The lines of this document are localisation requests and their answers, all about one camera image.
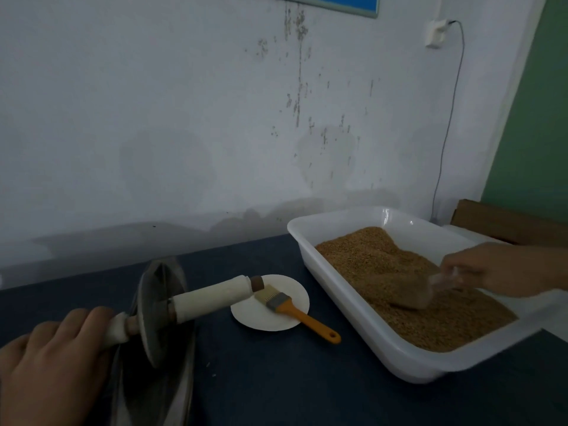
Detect white round plate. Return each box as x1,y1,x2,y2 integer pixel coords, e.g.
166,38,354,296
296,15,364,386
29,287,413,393
231,274,311,332

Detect white plastic tray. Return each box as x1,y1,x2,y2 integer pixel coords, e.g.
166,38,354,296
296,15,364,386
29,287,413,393
286,205,568,384

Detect white wall socket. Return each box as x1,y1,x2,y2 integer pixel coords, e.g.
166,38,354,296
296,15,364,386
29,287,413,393
424,18,454,50

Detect brown cardboard box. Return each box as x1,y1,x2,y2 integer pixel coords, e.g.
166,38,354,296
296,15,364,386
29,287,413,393
451,199,568,247

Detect clear plastic scoop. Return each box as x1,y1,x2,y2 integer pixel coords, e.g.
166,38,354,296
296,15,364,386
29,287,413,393
390,269,464,311

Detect dark blue tablecloth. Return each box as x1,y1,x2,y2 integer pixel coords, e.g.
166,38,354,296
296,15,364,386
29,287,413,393
0,233,568,426

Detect orange handled brush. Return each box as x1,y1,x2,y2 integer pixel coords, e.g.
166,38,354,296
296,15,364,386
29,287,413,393
254,285,342,345

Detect person's left hand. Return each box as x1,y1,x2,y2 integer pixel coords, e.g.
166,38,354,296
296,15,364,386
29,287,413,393
0,306,117,426

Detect metal grinding wheel with handles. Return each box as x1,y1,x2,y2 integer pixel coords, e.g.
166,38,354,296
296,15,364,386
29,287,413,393
105,260,266,369

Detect person's right hand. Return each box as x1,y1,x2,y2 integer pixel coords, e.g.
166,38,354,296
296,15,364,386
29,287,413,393
441,242,547,298

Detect boat-shaped metal grinding trough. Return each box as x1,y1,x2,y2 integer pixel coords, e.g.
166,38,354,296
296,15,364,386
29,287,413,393
111,256,198,426

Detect blue wall poster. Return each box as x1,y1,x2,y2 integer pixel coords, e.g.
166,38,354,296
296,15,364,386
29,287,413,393
284,0,381,18

